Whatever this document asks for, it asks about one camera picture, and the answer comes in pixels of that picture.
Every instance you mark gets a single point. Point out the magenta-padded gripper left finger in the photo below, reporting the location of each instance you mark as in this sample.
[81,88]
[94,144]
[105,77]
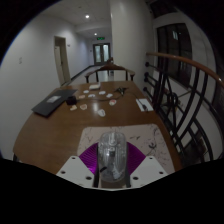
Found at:
[75,170]

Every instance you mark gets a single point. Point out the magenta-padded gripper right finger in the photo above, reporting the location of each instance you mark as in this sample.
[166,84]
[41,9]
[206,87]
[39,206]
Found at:
[148,170]

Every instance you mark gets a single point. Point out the clear transparent computer mouse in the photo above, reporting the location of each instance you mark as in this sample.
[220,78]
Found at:
[112,156]

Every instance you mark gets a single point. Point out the white marble-print mouse pad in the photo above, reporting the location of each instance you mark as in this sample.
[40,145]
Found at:
[143,136]

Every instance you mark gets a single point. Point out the small white flat item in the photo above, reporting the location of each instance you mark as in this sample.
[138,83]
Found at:
[83,106]
[73,107]
[112,102]
[86,91]
[109,95]
[101,112]
[102,92]
[82,96]
[91,96]

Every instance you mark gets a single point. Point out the small black box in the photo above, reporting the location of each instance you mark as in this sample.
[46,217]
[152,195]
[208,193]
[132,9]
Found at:
[70,100]

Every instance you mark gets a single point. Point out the black closed laptop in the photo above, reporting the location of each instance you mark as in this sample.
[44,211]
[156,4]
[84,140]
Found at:
[53,101]

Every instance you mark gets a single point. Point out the black railing with wooden handrail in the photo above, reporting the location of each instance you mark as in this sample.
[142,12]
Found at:
[186,100]

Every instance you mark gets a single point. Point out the small white box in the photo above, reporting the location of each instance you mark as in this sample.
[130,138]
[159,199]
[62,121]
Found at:
[94,86]

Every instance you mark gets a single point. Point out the wooden armchair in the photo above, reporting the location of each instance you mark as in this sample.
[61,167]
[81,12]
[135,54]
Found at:
[110,68]

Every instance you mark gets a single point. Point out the pale wooden side door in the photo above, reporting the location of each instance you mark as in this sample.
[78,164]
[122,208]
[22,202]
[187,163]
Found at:
[62,61]

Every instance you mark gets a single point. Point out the dark window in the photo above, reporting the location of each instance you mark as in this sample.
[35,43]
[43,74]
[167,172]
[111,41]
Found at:
[175,55]

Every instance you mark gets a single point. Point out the glass double door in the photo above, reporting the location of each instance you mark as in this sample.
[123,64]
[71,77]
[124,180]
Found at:
[101,53]

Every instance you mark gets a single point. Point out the green exit sign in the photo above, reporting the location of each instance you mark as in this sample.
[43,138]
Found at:
[100,38]

